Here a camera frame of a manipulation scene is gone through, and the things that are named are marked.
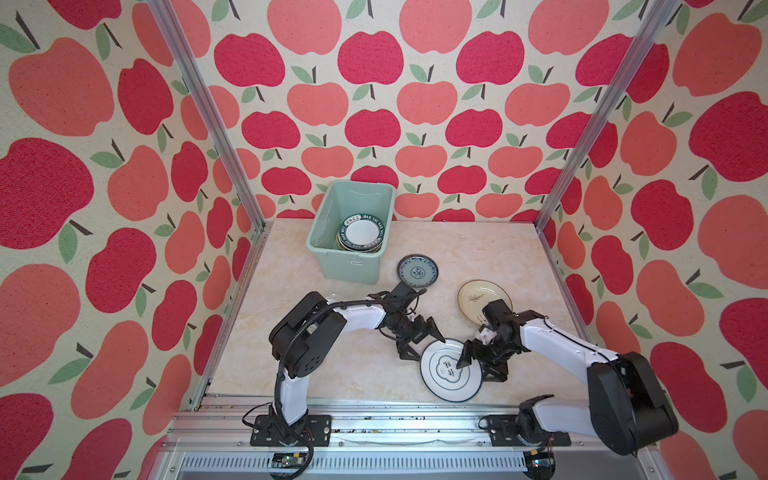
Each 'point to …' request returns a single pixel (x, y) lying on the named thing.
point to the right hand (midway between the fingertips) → (473, 370)
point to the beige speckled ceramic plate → (475, 295)
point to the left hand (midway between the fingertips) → (441, 352)
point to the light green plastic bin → (331, 202)
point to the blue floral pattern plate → (417, 270)
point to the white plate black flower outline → (440, 375)
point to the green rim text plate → (360, 233)
